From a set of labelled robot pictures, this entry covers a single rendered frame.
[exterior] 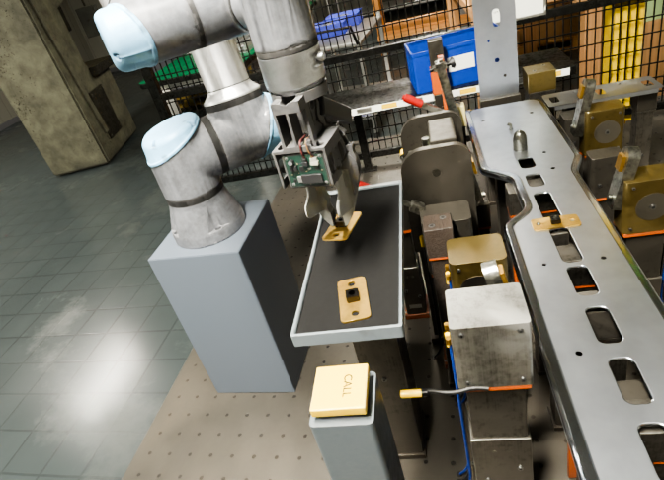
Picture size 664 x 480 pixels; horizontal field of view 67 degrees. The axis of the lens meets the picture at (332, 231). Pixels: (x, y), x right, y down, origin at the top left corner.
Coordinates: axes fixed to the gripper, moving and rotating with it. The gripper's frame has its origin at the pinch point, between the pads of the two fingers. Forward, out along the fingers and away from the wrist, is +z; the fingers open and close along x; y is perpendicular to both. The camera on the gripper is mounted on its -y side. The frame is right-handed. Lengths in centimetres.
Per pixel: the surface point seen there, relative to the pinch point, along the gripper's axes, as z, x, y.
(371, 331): 5.7, 7.9, 17.5
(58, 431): 122, -169, -28
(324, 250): 5.9, -3.7, 0.7
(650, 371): 21.9, 39.5, 6.4
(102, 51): 80, -754, -780
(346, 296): 4.7, 3.5, 12.6
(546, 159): 22, 29, -56
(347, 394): 5.9, 7.4, 26.6
